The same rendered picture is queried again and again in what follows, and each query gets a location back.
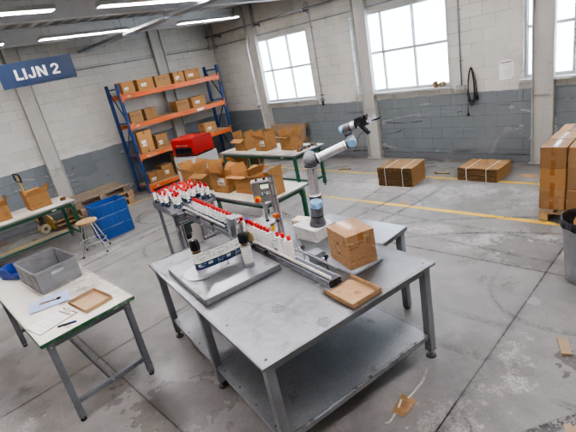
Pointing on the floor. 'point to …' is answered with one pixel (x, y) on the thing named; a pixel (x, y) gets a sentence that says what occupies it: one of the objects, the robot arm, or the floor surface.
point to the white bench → (16, 297)
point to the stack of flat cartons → (401, 172)
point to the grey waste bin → (569, 255)
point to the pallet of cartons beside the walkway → (558, 173)
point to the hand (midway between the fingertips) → (378, 119)
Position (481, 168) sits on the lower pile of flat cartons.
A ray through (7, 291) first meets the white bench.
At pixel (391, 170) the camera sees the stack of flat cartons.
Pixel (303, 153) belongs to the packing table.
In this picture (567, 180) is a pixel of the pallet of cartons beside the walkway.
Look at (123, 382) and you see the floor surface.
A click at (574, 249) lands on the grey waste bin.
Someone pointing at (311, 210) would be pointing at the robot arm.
